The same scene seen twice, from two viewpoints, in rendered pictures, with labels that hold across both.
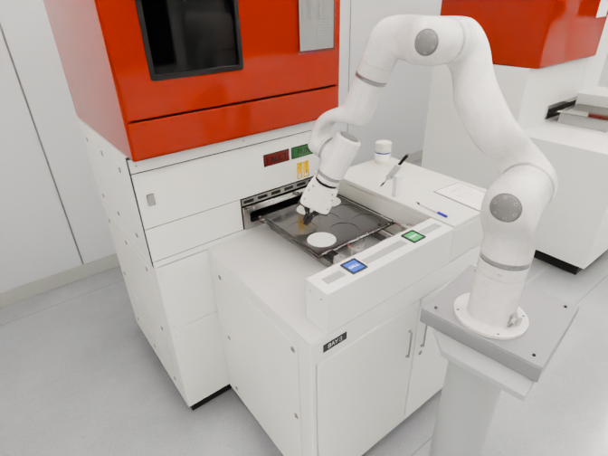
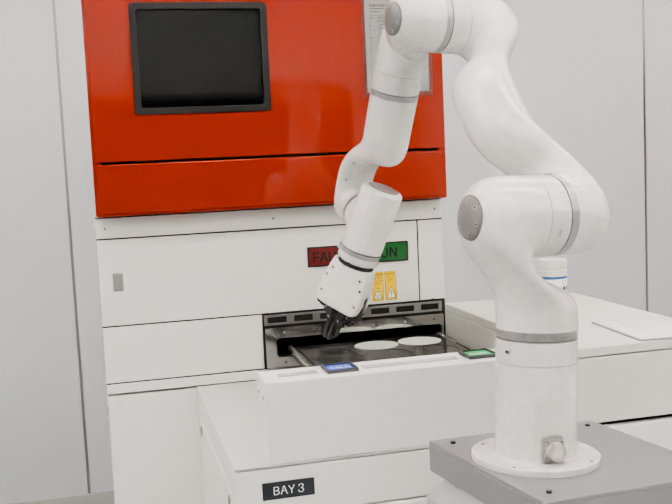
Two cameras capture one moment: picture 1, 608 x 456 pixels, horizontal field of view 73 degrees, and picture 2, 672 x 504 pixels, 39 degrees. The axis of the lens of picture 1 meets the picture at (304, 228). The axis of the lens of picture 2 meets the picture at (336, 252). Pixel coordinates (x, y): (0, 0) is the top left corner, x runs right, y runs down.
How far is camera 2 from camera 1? 99 cm
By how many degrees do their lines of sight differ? 32
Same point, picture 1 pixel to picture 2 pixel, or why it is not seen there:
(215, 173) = (223, 261)
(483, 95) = (471, 79)
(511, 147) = (520, 151)
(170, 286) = (128, 435)
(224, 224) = (231, 351)
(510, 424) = not seen: outside the picture
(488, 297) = (501, 400)
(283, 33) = (339, 67)
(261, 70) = (301, 114)
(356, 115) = (373, 145)
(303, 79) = not seen: hidden behind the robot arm
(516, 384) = not seen: outside the picture
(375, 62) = (384, 67)
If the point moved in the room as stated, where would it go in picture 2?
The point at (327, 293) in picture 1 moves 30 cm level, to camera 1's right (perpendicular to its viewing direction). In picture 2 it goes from (266, 382) to (439, 392)
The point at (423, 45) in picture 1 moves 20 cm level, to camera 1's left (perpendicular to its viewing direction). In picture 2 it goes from (389, 22) to (278, 34)
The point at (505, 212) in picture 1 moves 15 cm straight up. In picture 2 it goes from (467, 222) to (463, 115)
